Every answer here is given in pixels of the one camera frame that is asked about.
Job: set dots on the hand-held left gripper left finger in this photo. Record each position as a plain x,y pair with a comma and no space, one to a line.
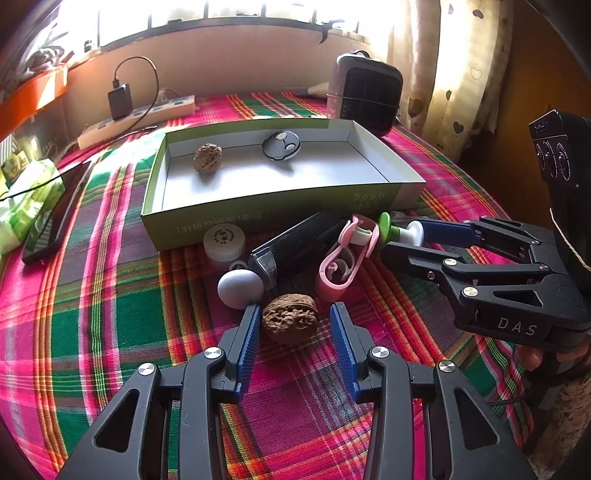
244,355

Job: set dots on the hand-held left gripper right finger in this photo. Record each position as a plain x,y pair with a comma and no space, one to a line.
344,355

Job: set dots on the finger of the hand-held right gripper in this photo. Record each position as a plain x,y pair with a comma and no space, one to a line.
415,261
448,232

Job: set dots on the green white suction hook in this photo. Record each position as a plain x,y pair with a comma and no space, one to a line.
385,226

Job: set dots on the brown walnut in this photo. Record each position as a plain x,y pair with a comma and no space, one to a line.
290,318
207,158

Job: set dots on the white ball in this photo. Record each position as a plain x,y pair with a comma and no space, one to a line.
238,287

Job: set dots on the pink looped clip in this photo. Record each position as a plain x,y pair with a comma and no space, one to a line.
325,286

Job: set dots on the green cardboard box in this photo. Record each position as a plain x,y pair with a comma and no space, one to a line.
277,175

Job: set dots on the person's right hand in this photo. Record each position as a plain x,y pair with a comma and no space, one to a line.
530,357

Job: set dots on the white capped small jar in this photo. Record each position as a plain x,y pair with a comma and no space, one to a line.
225,240

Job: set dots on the wooden cabinet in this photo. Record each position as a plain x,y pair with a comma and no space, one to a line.
521,92

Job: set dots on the small grey fan heater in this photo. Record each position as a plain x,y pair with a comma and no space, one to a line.
369,97

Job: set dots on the beige heart print curtain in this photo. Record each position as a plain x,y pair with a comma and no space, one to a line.
448,69

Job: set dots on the round black disc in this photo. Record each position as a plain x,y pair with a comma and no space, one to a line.
279,147

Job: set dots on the grey cone nozzle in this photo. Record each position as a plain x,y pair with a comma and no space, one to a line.
316,91

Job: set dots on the black smartphone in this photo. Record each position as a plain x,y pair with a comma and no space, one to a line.
53,221

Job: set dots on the black window hook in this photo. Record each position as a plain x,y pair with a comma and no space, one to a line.
323,33

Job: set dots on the white power strip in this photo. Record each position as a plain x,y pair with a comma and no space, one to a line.
152,113

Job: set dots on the green white tissue pack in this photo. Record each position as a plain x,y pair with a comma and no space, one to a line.
27,198

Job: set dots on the black charger adapter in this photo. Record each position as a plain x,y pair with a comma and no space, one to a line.
121,104

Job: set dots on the small green printed box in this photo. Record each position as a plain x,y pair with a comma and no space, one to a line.
11,164

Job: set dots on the window with metal bars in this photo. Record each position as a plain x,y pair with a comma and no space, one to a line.
231,14

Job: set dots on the orange plastic tray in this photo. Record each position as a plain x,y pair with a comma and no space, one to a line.
32,94

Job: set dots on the white crumpled bag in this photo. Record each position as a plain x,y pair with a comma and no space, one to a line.
44,50

